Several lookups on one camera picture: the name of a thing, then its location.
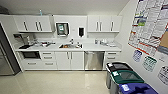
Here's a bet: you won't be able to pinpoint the black cabinet handle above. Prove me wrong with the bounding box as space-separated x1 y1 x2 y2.
110 21 115 32
96 21 100 32
99 21 103 32

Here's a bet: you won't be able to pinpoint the large colourful poster board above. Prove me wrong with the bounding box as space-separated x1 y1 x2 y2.
127 0 168 56

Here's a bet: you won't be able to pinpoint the black soap dispenser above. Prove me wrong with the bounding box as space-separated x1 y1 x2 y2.
77 27 85 38

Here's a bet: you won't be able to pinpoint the grey bin black lid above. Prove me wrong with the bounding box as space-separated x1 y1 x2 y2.
105 61 133 90

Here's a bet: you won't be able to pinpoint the white base cabinet unit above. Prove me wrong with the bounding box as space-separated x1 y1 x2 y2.
14 42 123 72

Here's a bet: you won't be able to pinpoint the stainless steel refrigerator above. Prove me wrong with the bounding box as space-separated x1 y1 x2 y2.
0 23 22 76

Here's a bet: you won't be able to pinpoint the stainless steel dishwasher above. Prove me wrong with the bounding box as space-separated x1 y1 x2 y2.
83 50 106 71

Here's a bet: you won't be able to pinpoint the steel paper towel dispenser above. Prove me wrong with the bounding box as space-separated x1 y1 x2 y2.
54 22 71 37

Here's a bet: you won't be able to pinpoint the steel sink basin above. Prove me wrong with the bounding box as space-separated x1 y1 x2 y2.
59 43 75 50

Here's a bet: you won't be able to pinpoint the blue spray bottle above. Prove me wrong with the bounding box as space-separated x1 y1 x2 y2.
38 9 44 17

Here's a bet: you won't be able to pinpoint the white wall cabinet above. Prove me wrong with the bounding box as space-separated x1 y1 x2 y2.
13 14 55 34
86 14 123 34

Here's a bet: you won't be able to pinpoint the small wall notice sheet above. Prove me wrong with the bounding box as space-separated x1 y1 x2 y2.
132 49 144 64
157 64 168 86
142 54 158 73

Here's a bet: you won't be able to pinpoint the black built-in microwave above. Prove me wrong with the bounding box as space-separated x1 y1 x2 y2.
19 50 42 61

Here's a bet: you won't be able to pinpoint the grey bin green lid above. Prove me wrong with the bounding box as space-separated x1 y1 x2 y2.
109 69 145 94

